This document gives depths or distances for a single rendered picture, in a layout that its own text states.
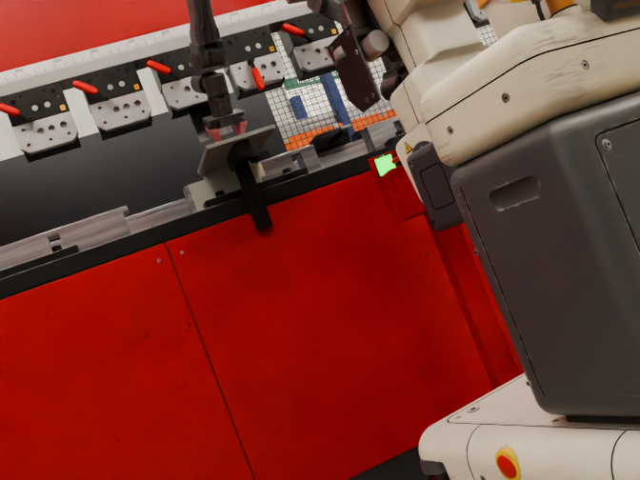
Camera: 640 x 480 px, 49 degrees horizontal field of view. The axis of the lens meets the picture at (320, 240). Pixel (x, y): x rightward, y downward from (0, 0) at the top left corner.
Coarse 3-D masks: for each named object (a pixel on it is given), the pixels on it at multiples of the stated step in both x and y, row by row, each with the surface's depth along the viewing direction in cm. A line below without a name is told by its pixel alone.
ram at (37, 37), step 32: (0, 0) 184; (32, 0) 186; (64, 0) 188; (96, 0) 190; (128, 0) 192; (160, 0) 195; (224, 0) 199; (256, 0) 202; (0, 32) 183; (32, 32) 185; (64, 32) 187; (96, 32) 189; (128, 32) 191; (224, 32) 198; (0, 64) 182; (96, 64) 188; (0, 96) 180
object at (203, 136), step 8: (208, 104) 197; (192, 112) 196; (200, 112) 196; (208, 112) 197; (192, 120) 195; (200, 120) 196; (200, 128) 195; (216, 128) 197; (224, 128) 198; (200, 136) 196; (208, 136) 197
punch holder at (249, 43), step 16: (240, 32) 199; (256, 32) 200; (224, 48) 197; (240, 48) 198; (256, 48) 200; (240, 64) 197; (256, 64) 199; (272, 64) 202; (240, 80) 197; (272, 80) 199; (240, 96) 202
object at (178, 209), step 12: (348, 144) 232; (360, 144) 233; (324, 156) 229; (336, 156) 230; (348, 156) 231; (324, 168) 228; (168, 204) 215; (180, 204) 216; (132, 216) 211; (144, 216) 213; (156, 216) 213; (168, 216) 214; (180, 216) 215; (132, 228) 210; (144, 228) 211; (60, 240) 205
